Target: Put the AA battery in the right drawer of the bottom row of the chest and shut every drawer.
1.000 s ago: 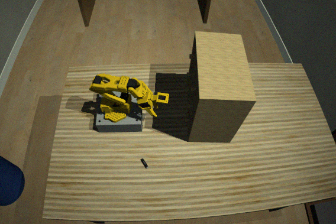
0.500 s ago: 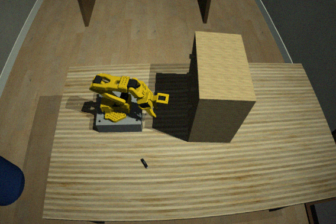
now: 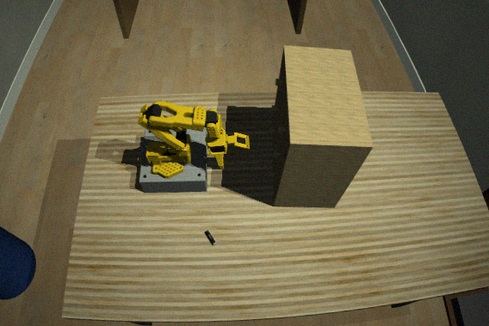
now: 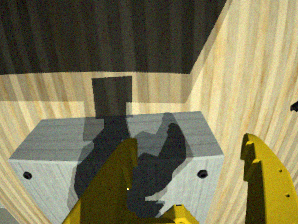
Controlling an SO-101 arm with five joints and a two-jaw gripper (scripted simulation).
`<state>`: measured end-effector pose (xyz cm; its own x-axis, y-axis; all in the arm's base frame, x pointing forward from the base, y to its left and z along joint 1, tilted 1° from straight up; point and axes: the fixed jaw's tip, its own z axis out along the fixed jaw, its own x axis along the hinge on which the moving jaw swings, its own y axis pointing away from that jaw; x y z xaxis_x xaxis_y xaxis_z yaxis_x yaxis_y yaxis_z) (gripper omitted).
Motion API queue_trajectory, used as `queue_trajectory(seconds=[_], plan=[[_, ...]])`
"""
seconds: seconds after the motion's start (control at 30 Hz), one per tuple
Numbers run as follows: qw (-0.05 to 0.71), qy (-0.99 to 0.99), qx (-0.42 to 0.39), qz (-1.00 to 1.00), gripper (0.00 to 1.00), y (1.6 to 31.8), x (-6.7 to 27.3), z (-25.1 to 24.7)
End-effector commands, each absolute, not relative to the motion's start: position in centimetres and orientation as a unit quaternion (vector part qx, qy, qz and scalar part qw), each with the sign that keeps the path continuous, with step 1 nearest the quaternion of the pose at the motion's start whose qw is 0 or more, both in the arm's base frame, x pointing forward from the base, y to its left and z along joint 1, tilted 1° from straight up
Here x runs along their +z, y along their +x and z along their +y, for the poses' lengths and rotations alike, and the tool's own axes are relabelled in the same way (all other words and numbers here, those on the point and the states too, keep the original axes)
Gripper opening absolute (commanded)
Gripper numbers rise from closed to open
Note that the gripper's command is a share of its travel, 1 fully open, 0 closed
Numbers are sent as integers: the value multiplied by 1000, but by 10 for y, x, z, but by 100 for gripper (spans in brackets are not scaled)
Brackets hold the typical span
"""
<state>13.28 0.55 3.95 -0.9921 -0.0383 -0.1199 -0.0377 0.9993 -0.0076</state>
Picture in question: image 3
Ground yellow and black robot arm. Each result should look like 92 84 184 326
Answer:
138 101 223 179

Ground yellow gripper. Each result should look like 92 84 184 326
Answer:
205 127 250 169

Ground black aa battery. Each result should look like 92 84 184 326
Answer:
206 231 216 245

